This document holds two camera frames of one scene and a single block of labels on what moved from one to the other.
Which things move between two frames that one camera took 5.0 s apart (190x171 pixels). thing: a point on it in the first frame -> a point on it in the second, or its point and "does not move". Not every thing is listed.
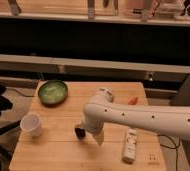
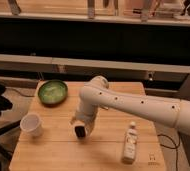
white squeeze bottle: (130, 145) does not move
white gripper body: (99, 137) -> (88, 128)
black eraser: (80, 132) does not move
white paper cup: (32, 125) does not move
